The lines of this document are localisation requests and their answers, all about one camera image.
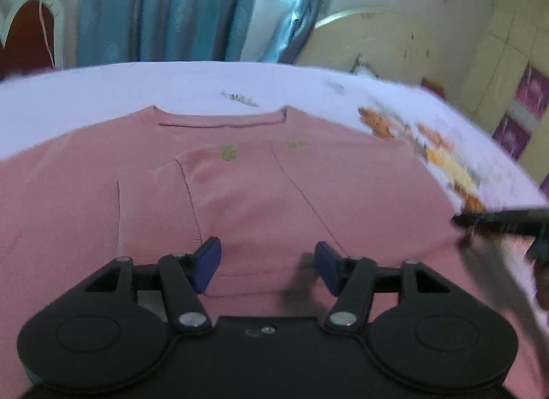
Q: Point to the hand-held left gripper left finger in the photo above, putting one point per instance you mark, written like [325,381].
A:
[208,259]

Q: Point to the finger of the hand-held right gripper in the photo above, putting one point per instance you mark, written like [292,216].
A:
[502,218]

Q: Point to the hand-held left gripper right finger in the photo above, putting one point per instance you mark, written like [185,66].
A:
[324,262]

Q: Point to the pink knit sweater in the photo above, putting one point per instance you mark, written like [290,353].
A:
[257,193]

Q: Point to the brown bedside cabinet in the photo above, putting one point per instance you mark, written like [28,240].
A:
[434,85]

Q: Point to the cream wardrobe with purple panels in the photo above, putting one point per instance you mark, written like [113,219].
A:
[510,64]

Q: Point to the floral white bed sheet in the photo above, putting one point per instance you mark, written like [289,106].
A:
[128,85]

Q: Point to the cream arched headboard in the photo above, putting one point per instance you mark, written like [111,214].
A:
[377,38]

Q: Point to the bright window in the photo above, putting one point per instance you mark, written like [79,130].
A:
[274,17]

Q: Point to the wide blue curtain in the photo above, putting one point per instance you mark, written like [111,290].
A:
[171,8]

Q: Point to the narrow tied blue curtain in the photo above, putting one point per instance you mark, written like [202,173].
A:
[309,8]

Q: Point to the red and white furniture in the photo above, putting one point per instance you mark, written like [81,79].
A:
[25,34]

